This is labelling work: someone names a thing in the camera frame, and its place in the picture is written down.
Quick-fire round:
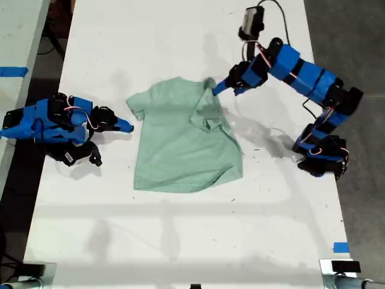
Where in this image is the short blue tape piece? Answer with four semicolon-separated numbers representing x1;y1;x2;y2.
333;241;351;254

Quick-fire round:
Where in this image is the arm camera stalk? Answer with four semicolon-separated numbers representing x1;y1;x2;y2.
241;38;259;63

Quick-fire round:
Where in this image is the grey metal pipe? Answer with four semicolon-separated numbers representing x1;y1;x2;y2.
0;276;42;289
333;274;385;289

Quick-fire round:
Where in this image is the black floor cable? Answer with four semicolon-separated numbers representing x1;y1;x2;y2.
40;28;66;60

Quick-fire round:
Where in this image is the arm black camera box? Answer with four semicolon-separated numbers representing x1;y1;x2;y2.
238;5;266;40
55;140;103;168

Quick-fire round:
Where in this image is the pale green T-shirt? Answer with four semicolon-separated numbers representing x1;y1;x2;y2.
125;76;244;193

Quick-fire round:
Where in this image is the long blue tape strip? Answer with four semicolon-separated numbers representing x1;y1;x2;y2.
0;66;29;78

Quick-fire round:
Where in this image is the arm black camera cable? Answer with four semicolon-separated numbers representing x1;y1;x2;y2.
257;0;292;45

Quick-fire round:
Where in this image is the small black box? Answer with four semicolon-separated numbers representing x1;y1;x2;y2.
21;263;46;276
331;260;362;273

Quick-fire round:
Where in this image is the metal corner bracket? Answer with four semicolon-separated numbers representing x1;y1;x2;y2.
17;261;58;289
319;258;362;289

